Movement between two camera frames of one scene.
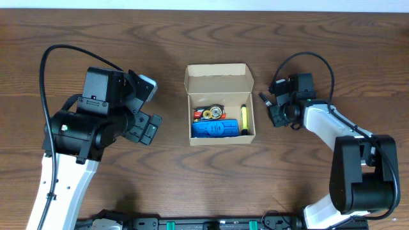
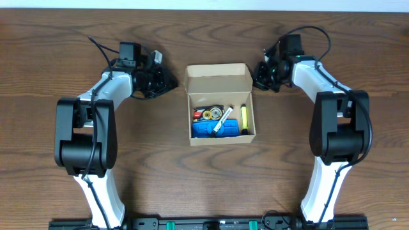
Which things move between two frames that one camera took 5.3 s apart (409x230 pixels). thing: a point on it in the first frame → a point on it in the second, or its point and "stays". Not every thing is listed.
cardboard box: [229, 85] stays
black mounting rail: [216, 223] stays
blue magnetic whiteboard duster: [215, 128] stays
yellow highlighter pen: [244, 119] stays
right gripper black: [275, 117] → [258, 78]
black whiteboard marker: [266, 101] → [213, 133]
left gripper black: [151, 126] → [163, 74]
